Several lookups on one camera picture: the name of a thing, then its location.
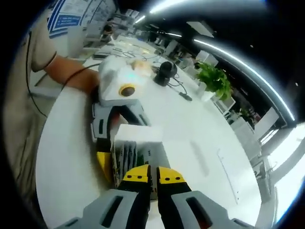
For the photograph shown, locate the long curved ceiling light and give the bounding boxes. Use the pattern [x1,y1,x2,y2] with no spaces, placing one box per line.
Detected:
[149,0,174,14]

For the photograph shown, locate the white mesh office chair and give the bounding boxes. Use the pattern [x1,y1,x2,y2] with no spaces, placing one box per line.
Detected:
[234,118,257,144]
[214,95,236,115]

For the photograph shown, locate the person in beige shirt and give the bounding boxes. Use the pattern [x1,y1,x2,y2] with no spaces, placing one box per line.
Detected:
[3,9,58,203]

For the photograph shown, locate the square ceiling vent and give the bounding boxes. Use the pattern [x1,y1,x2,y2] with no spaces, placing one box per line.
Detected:
[187,21,214,38]

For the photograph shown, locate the black round desktop device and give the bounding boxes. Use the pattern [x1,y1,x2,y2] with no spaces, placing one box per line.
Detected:
[154,61,178,87]

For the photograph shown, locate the black worn cable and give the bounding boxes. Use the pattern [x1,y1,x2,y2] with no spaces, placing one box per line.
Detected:
[25,33,48,118]

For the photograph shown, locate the black table cables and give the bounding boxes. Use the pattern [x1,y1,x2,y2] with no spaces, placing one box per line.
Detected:
[114,46,163,63]

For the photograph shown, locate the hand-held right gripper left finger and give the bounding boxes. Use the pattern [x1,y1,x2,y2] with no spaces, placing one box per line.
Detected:
[61,164,152,229]

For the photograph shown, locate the small green plant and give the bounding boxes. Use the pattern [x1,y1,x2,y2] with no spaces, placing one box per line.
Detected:
[240,108,253,122]

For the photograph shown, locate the row of silver ganmaoling bags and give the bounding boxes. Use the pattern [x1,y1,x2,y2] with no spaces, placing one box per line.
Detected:
[113,140,154,189]

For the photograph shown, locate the small beige box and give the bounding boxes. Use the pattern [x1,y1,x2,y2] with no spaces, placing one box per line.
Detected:
[130,59,153,77]

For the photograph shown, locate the black cable with plug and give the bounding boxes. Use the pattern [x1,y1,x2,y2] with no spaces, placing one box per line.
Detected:
[166,76,193,102]

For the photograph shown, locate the green white ganmaoling box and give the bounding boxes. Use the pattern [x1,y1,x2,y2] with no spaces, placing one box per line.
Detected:
[109,123,173,191]

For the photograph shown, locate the long ceiling light strip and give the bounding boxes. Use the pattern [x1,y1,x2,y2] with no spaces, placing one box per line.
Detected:
[193,38,296,122]

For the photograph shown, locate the white table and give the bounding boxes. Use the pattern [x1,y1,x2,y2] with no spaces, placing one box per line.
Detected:
[35,40,263,229]

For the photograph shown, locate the blue white wall poster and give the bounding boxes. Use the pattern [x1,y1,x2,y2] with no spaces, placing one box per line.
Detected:
[46,0,117,39]

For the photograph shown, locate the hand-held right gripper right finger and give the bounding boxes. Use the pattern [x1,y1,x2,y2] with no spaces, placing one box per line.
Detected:
[156,166,251,229]

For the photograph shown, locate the white panel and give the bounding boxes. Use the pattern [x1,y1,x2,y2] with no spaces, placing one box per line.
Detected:
[68,25,84,58]

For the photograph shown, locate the green potted plant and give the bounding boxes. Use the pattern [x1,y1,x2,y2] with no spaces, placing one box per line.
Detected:
[195,61,233,102]

